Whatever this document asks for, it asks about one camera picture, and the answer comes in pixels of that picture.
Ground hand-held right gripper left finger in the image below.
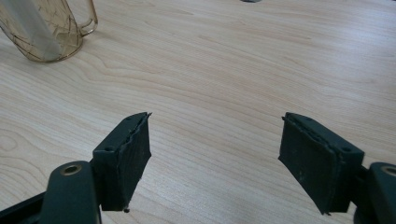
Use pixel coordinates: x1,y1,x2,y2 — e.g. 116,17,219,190
91,111,153,213

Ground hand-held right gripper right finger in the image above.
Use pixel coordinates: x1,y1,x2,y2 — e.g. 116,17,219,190
277,111,365,216

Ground clear glass pitcher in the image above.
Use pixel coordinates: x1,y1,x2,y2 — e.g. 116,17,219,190
0,0,99,63

